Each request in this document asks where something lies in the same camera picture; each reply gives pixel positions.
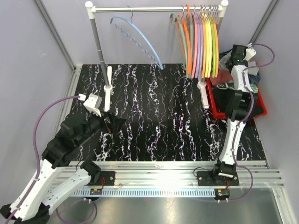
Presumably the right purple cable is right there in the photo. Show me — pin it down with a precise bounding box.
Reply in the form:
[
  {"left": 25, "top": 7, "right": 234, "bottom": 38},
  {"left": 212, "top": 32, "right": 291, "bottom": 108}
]
[{"left": 233, "top": 43, "right": 276, "bottom": 201}]

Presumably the yellow hanger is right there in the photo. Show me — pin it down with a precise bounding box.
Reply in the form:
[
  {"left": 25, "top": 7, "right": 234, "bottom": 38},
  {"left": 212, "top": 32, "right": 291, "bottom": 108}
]
[{"left": 205, "top": 15, "right": 213, "bottom": 78}]

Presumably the red tank top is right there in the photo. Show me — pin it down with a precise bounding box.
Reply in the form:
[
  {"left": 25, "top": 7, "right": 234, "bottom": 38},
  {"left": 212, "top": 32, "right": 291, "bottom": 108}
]
[{"left": 210, "top": 68, "right": 259, "bottom": 85}]

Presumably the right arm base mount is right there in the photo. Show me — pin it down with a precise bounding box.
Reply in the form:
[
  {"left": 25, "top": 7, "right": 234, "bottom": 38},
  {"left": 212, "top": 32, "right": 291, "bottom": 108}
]
[{"left": 195, "top": 171, "right": 240, "bottom": 187}]

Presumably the white metal clothes rack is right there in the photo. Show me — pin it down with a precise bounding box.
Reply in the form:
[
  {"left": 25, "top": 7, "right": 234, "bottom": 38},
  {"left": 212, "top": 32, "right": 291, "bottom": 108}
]
[{"left": 85, "top": 0, "right": 228, "bottom": 112}]

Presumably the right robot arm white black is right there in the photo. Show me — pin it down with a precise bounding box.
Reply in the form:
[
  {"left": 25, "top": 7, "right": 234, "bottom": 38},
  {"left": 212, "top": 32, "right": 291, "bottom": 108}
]
[{"left": 212, "top": 45, "right": 258, "bottom": 185}]

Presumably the mint green hanger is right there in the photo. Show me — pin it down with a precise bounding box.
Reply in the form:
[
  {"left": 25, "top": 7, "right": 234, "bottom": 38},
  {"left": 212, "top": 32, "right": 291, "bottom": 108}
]
[{"left": 170, "top": 13, "right": 188, "bottom": 70}]

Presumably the purple cable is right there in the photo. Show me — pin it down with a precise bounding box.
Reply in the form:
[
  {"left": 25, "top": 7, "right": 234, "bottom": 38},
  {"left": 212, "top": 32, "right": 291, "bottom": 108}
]
[
  {"left": 4, "top": 95, "right": 96, "bottom": 224},
  {"left": 233, "top": 43, "right": 276, "bottom": 201}
]

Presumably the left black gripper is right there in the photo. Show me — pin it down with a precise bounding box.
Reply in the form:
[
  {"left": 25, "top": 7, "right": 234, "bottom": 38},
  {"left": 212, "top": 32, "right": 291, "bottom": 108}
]
[{"left": 75, "top": 107, "right": 127, "bottom": 147}]

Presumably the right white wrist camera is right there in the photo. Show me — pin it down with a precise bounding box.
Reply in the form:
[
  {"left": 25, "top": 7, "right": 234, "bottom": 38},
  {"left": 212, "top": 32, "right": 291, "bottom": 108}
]
[{"left": 244, "top": 45, "right": 256, "bottom": 61}]

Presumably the grey tank top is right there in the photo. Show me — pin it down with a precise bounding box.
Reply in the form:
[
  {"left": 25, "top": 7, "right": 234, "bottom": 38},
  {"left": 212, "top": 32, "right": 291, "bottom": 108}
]
[{"left": 219, "top": 50, "right": 231, "bottom": 71}]

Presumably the black garment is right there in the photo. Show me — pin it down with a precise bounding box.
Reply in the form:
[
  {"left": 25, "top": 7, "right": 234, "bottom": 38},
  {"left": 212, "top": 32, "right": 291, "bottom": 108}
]
[{"left": 211, "top": 85, "right": 264, "bottom": 119}]

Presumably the green striped garment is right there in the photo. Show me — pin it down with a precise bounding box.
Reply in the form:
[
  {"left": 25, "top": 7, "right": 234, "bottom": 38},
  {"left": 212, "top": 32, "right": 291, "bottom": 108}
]
[{"left": 216, "top": 82, "right": 258, "bottom": 93}]

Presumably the red plastic bin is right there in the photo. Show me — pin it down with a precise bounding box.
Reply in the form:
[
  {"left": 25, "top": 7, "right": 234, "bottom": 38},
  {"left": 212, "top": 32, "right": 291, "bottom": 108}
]
[{"left": 206, "top": 77, "right": 267, "bottom": 120}]

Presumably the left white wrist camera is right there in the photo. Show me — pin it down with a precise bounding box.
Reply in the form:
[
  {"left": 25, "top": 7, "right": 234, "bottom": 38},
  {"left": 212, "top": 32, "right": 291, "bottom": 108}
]
[{"left": 83, "top": 94, "right": 102, "bottom": 117}]

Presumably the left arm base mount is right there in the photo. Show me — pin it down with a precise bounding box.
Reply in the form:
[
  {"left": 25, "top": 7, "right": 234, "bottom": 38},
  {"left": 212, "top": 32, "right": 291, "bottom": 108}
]
[{"left": 88, "top": 171, "right": 116, "bottom": 186}]

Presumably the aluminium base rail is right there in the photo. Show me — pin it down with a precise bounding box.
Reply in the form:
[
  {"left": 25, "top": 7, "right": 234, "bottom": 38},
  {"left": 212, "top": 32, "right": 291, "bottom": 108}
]
[{"left": 72, "top": 161, "right": 284, "bottom": 197}]

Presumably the purple hanger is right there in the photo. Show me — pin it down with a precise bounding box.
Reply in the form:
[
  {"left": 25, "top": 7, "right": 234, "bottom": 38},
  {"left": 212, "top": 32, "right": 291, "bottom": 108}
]
[{"left": 196, "top": 13, "right": 204, "bottom": 79}]

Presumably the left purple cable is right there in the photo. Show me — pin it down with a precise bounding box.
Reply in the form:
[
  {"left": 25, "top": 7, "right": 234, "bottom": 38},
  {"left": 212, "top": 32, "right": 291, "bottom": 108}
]
[{"left": 4, "top": 95, "right": 96, "bottom": 224}]

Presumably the lime green hanger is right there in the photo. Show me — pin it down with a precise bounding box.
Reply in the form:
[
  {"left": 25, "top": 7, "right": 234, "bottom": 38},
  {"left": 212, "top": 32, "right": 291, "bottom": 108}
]
[{"left": 210, "top": 16, "right": 216, "bottom": 78}]

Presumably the orange-yellow hanger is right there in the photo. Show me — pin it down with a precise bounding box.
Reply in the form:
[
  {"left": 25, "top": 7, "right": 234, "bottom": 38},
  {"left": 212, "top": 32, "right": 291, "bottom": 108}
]
[{"left": 201, "top": 14, "right": 208, "bottom": 78}]

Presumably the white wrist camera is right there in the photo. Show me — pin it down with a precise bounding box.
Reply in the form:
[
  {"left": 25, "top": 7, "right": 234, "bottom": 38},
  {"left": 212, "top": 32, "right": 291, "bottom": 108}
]
[
  {"left": 83, "top": 94, "right": 102, "bottom": 117},
  {"left": 244, "top": 45, "right": 256, "bottom": 61}
]

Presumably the blue grey garment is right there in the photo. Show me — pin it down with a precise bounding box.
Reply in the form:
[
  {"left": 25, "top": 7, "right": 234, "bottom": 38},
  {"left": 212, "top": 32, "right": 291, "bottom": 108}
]
[{"left": 248, "top": 72, "right": 261, "bottom": 85}]

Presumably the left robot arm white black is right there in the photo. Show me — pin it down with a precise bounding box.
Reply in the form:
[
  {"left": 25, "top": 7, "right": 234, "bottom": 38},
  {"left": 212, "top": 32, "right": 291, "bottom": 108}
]
[{"left": 0, "top": 112, "right": 126, "bottom": 224}]

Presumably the light blue hanger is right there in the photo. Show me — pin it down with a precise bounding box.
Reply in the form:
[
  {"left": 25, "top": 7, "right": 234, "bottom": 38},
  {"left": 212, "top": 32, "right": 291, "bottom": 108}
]
[{"left": 110, "top": 6, "right": 164, "bottom": 70}]

